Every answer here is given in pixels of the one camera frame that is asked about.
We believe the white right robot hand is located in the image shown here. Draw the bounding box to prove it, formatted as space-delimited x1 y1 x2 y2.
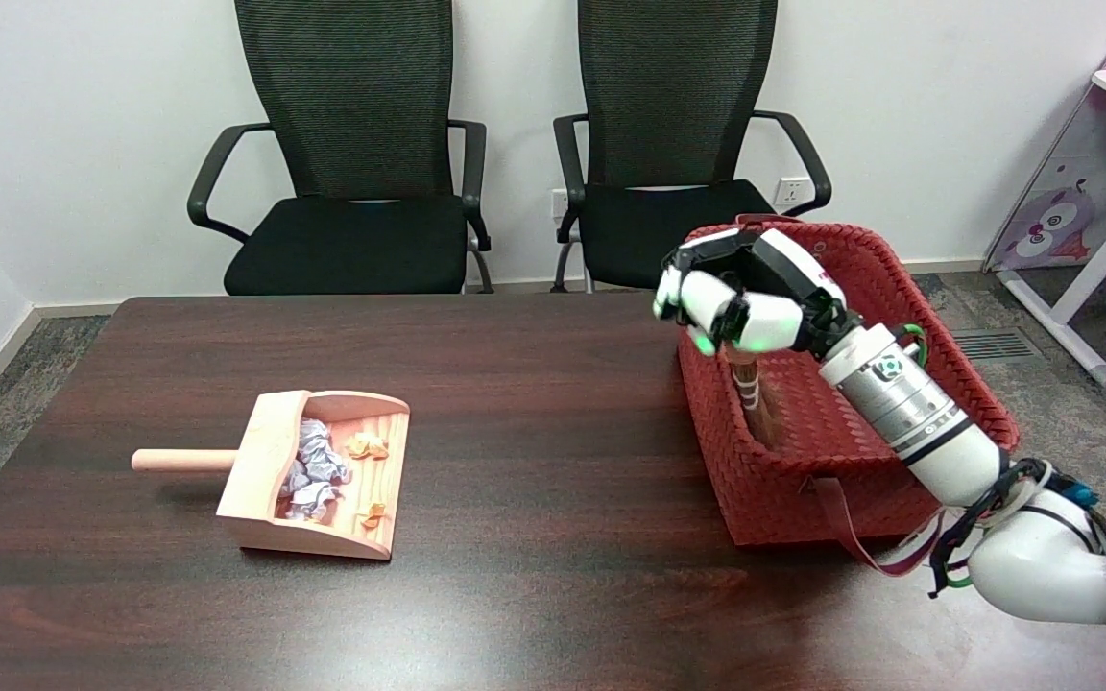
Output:
653 226 863 358

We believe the brown straw hand broom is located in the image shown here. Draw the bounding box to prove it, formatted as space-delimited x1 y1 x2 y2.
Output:
728 351 782 452

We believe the red woven basket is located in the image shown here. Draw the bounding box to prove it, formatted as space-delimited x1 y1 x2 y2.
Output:
676 213 1022 577

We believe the black mesh office chair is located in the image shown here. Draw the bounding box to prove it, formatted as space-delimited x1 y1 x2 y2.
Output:
187 0 494 297
552 0 832 293

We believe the metal floor vent grille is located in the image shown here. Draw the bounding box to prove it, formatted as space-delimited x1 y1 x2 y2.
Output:
958 329 1040 362

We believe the pink cartoon children's desk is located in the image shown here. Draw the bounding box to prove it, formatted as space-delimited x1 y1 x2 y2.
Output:
982 0 1106 390

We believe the crumpled grey paper ball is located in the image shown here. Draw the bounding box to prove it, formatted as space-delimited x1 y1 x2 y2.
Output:
279 461 343 523
296 418 352 485

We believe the wooden dustpan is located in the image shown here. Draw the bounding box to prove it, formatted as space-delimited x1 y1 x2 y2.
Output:
131 390 411 560

